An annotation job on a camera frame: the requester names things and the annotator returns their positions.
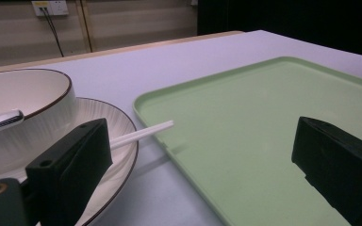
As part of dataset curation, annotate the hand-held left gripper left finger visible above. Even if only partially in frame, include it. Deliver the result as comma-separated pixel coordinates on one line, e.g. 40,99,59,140
25,118,114,226

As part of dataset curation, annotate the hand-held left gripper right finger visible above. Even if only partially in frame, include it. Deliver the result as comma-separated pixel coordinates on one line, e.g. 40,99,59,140
290,116,362,226

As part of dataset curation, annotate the white plate with dark rim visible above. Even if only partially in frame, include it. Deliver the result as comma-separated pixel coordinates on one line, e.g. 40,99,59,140
0,96,140,226

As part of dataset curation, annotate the white chopstick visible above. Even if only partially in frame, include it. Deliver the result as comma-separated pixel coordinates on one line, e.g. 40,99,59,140
108,120,174,149
109,122,175,152

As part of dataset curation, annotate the white ceramic spoon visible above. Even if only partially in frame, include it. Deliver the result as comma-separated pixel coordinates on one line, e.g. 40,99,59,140
0,108,25,137

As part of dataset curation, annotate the white bowl with dark rim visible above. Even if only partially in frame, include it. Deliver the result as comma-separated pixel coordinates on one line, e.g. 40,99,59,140
0,68,78,177

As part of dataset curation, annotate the green plastic tray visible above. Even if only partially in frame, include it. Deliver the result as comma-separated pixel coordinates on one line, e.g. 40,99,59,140
132,56,362,226

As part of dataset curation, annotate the black curtain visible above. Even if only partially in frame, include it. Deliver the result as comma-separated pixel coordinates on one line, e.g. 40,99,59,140
197,0,362,60

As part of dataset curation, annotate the black power cable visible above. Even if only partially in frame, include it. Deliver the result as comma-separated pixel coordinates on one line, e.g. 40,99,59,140
41,7,65,58

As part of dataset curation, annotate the wooden wall strip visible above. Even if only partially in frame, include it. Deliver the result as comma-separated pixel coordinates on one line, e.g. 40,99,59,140
74,0,94,53

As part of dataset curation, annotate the white wall socket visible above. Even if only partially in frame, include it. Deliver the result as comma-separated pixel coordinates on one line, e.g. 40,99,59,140
30,0,70,17

